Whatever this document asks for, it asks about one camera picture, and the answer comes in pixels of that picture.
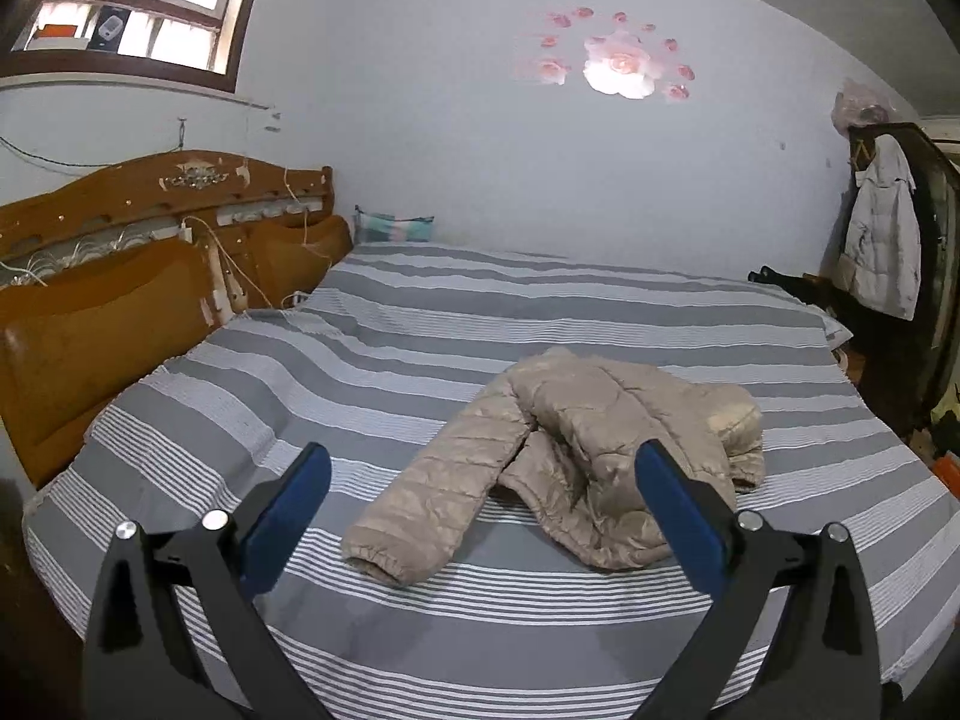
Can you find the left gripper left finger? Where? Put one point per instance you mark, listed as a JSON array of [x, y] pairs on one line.
[[139, 659]]

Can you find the grey striped bed sheet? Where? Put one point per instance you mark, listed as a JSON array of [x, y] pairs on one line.
[[483, 551]]

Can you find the black clothes pile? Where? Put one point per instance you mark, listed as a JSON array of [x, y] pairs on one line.
[[810, 290]]

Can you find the white hanging puffer coat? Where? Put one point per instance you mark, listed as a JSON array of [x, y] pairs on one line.
[[880, 264]]

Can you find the window with brown frame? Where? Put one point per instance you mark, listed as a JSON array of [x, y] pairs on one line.
[[196, 44]]

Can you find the pink flower wall sticker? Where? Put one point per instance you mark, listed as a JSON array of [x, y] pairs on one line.
[[610, 52]]

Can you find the teal striped pillow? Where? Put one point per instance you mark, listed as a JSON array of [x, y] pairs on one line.
[[379, 227]]

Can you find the pink plastic bag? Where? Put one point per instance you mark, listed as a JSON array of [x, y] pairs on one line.
[[857, 105]]

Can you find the wooden headboard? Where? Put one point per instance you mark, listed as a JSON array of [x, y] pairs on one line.
[[105, 278]]

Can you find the dark wooden wardrobe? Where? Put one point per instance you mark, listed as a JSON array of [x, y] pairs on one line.
[[910, 365]]

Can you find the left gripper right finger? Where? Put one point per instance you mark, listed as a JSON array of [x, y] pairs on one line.
[[823, 659]]

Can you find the beige puffer jacket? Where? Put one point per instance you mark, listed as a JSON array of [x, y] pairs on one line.
[[561, 432]]

